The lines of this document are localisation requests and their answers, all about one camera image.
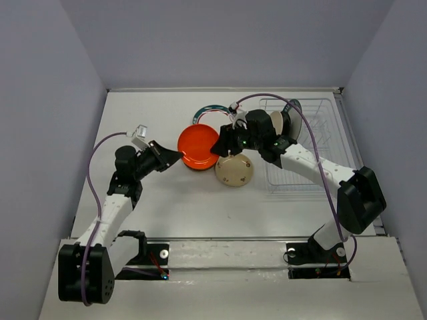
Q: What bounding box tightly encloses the cream plate with small prints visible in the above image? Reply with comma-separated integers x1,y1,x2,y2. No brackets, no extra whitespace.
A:
215,154,254,187

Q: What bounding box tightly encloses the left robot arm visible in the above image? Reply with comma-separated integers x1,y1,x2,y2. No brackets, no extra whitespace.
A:
57,141,183,306

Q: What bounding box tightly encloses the orange plate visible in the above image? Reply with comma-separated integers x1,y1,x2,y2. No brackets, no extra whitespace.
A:
177,123,219,167

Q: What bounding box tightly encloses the green red rimmed white plate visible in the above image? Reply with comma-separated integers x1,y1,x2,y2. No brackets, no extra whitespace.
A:
191,105,231,125

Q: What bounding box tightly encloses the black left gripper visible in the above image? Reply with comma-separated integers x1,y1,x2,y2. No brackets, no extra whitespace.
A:
133,140,183,181

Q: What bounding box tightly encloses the white wire dish rack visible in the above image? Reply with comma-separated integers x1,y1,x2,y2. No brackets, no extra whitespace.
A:
265,98,356,197

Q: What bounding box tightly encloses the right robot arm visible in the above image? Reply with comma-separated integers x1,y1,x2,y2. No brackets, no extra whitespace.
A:
211,109,386,261

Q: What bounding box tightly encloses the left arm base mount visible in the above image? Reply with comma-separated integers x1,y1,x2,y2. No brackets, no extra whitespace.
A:
115,231,169,281

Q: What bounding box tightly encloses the dark blue rimmed white plate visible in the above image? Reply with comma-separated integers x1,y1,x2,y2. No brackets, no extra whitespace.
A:
283,99,302,140

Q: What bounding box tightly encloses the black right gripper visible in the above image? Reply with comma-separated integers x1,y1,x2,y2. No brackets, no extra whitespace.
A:
209,121,263,157

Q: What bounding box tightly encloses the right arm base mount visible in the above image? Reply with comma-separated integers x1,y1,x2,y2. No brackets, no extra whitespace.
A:
282,242,350,280

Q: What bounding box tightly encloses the yellow brown patterned plate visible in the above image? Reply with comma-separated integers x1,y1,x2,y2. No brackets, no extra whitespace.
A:
185,164,215,173

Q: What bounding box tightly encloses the cream plate with black patch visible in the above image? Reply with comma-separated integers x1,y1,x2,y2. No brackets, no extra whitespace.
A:
270,111,284,135

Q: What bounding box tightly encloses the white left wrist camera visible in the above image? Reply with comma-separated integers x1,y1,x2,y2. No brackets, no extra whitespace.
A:
130,125,148,151

